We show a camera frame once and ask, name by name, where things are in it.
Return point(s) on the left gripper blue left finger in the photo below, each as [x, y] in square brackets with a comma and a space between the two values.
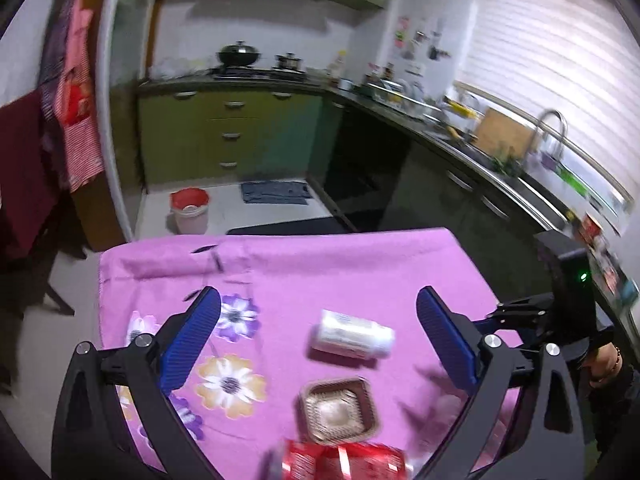
[183, 337]

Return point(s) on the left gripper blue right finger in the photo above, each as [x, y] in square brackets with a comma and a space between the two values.
[454, 338]

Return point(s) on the white pill bottle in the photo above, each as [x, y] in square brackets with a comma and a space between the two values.
[354, 338]

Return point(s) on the brown square plastic tray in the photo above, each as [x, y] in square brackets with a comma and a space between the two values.
[337, 411]

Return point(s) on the green kitchen cabinets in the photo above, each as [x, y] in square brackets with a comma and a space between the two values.
[373, 169]

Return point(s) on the steel kitchen faucet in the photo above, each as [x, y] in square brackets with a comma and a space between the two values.
[542, 130]

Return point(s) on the steel sink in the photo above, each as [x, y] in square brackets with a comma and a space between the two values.
[526, 191]

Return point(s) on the pink floral tablecloth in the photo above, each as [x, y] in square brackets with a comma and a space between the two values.
[240, 402]

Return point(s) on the red and white bucket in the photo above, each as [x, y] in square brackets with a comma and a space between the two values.
[189, 206]

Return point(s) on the blue floor mat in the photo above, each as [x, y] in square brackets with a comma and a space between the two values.
[275, 192]

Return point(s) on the wooden cutting board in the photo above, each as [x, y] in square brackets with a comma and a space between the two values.
[498, 135]

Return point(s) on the dark red chair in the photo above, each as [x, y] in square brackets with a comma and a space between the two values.
[37, 215]

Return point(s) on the steel dish rack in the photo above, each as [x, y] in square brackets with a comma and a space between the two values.
[392, 95]

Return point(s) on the pink apron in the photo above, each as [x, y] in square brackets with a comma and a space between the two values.
[74, 105]

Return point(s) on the white window blind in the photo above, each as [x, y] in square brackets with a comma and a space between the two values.
[575, 56]

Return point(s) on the black wok with lid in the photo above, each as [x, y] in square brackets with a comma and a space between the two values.
[239, 54]

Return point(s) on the small steel pot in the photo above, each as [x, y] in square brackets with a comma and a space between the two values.
[289, 61]

